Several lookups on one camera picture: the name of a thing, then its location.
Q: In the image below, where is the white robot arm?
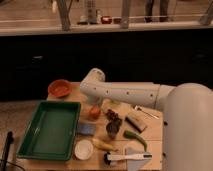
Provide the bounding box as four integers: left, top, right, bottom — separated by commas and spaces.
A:
80, 68, 213, 171

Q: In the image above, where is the green plastic cup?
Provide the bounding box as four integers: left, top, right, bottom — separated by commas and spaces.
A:
110, 100, 121, 107

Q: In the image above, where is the grey cloth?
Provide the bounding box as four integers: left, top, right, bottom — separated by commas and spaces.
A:
125, 147, 150, 171

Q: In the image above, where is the black pole stand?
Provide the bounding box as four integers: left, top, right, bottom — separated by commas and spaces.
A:
0, 131, 14, 171

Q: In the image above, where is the blue sponge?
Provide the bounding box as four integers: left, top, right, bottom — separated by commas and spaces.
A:
77, 123, 96, 136

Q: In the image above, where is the green chili pepper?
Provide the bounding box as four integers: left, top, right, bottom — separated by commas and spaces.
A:
123, 130, 148, 150

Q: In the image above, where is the white handled brush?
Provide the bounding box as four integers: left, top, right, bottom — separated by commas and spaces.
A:
104, 152, 152, 165

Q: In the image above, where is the orange bowl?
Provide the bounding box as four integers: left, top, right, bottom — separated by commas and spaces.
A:
48, 79, 72, 98

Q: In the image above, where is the brown block eraser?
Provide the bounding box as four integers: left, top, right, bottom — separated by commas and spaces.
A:
125, 113, 147, 133

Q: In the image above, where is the green plastic tray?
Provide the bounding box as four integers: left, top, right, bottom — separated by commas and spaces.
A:
17, 101, 81, 161

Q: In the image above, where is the red apple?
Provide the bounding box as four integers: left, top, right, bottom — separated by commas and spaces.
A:
89, 106, 101, 119

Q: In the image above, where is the dark grape bunch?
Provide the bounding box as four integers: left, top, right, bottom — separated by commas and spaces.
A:
105, 109, 120, 121

